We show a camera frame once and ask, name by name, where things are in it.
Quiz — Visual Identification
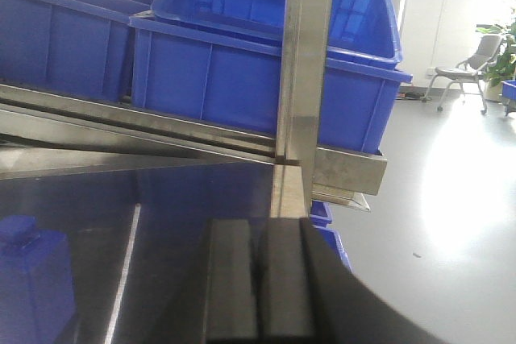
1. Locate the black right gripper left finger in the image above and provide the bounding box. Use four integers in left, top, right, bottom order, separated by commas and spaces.
206, 220, 258, 343

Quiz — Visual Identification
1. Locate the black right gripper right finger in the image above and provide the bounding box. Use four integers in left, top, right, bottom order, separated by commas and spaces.
259, 218, 441, 343

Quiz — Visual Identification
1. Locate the blue rectangular plastic part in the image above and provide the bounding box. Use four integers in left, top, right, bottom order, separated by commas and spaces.
1, 215, 76, 343

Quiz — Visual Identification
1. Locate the blue bin lower shelf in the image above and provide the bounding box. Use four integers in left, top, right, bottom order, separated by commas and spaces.
310, 201, 352, 271

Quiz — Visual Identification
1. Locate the blue plastic bin right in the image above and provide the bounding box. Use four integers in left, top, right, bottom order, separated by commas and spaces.
130, 16, 411, 153

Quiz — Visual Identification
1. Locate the grey office chair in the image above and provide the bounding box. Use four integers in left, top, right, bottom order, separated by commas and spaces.
421, 34, 503, 115

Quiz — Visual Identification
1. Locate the blue bin far right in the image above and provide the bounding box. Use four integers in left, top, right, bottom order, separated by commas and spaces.
501, 80, 516, 102

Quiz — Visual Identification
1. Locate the green potted plant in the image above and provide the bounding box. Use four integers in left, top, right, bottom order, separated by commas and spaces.
476, 6, 515, 88

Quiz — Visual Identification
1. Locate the blue plastic bin stacked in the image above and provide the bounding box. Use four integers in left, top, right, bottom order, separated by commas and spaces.
151, 0, 402, 69

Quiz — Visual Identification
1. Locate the blue plastic bin left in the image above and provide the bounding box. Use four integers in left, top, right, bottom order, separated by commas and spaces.
1, 0, 150, 102

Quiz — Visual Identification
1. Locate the stainless steel shelf frame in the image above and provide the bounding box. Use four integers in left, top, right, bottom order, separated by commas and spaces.
1, 0, 387, 218

